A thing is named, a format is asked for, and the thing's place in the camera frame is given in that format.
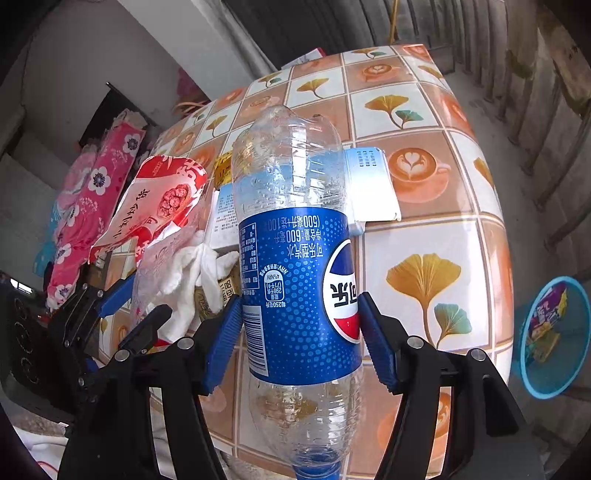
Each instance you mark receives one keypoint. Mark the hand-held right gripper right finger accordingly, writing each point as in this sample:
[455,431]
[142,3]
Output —
[376,341]

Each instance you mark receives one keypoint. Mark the purple bag with silver edge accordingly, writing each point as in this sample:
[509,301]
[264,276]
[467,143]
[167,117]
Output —
[547,314]

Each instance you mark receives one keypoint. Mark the table with patterned tablecloth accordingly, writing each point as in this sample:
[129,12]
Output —
[425,277]

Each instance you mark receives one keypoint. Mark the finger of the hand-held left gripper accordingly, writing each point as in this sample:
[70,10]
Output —
[145,330]
[117,297]

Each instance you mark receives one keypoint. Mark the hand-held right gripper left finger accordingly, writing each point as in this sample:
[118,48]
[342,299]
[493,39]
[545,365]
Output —
[224,346]

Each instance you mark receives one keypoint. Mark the pink floral blanket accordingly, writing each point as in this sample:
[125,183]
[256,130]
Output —
[92,203]

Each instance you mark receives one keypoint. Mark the gold box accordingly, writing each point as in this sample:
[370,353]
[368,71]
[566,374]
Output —
[214,300]

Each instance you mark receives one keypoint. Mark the clear pink printed wrapper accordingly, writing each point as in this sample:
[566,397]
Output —
[157,277]

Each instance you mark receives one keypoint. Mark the red and white snack bag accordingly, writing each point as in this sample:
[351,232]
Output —
[152,203]

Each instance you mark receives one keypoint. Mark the metal railing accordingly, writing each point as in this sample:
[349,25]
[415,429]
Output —
[521,152]

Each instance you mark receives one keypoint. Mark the plastic bottle with blue label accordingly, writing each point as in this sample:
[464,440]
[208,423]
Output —
[295,277]

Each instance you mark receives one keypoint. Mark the blue plastic basket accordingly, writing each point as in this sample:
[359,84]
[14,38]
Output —
[549,383]

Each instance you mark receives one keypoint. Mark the pink plastic bag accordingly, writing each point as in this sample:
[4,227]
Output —
[187,87]

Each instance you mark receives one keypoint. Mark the white and blue carton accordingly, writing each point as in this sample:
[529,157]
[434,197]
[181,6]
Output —
[374,194]

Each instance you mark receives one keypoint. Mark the black headboard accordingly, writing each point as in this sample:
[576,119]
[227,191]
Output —
[111,110]

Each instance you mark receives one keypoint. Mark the yellow and black wrapper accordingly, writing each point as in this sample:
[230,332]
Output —
[223,168]

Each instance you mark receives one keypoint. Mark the white cloth glove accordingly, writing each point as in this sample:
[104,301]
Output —
[203,272]

